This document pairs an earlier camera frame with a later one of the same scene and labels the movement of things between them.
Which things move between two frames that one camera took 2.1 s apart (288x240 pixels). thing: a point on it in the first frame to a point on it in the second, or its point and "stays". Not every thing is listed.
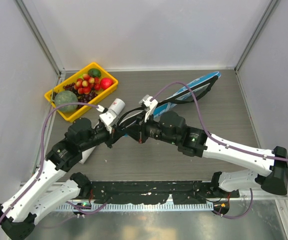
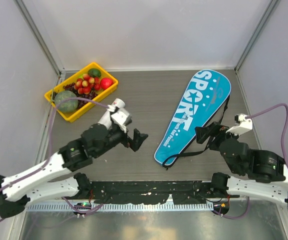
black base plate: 151,192 stays
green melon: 66,97 stays
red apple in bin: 106,82 stays
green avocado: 94,72 stays
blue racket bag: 194,92 to 206,93
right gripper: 138,132 to 215,129
